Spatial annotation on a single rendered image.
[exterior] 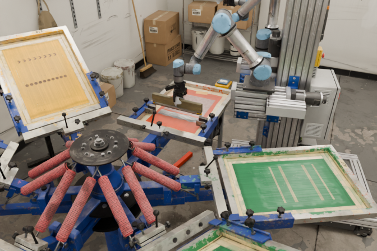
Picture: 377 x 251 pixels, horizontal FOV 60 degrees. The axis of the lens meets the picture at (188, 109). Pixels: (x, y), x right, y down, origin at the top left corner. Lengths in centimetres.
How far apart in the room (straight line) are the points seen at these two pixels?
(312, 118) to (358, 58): 329
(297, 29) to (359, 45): 344
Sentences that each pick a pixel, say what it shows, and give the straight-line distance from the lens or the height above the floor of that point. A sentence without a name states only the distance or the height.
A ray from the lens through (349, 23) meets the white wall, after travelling 575.
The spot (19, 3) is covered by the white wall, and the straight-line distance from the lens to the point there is 389.
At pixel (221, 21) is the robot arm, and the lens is 210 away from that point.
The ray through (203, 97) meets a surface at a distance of 284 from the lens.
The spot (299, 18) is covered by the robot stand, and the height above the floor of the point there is 171.
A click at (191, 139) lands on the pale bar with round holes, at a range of 219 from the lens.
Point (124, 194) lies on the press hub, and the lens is 187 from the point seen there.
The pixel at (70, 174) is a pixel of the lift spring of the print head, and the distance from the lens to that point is 171.
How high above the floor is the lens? 234
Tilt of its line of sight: 31 degrees down
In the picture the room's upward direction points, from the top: straight up
